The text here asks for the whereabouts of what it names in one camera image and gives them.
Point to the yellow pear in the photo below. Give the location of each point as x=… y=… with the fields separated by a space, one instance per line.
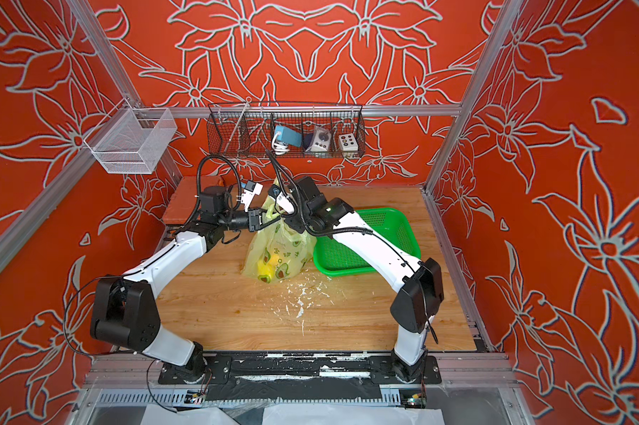
x=267 y=269

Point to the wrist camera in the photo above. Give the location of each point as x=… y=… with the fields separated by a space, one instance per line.
x=283 y=203
x=250 y=190

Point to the yellow plastic bag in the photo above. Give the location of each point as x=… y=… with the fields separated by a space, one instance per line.
x=276 y=238

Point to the green plastic basket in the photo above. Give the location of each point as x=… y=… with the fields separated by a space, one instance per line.
x=372 y=240

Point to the clear wire basket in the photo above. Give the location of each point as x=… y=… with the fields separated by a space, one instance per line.
x=129 y=145

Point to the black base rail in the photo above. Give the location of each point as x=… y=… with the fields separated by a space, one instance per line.
x=305 y=376

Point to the white round socket box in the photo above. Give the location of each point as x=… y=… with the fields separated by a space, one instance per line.
x=318 y=141

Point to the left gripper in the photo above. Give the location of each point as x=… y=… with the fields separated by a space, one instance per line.
x=255 y=219

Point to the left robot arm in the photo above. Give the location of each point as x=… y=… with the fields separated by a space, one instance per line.
x=125 y=311

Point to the orange tool case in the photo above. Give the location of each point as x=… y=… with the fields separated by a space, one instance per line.
x=182 y=202

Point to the blue white device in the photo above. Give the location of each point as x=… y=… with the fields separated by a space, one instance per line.
x=284 y=139

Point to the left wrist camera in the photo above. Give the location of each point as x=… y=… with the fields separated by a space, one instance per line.
x=250 y=190

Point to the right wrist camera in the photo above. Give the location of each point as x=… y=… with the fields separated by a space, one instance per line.
x=283 y=203

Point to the white button box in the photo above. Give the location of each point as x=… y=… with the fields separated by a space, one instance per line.
x=348 y=144

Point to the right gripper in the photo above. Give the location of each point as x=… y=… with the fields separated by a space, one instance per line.
x=291 y=220

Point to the black wire wall basket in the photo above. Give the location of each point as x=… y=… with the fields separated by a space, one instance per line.
x=297 y=130

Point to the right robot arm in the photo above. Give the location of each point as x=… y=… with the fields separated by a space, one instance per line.
x=418 y=284

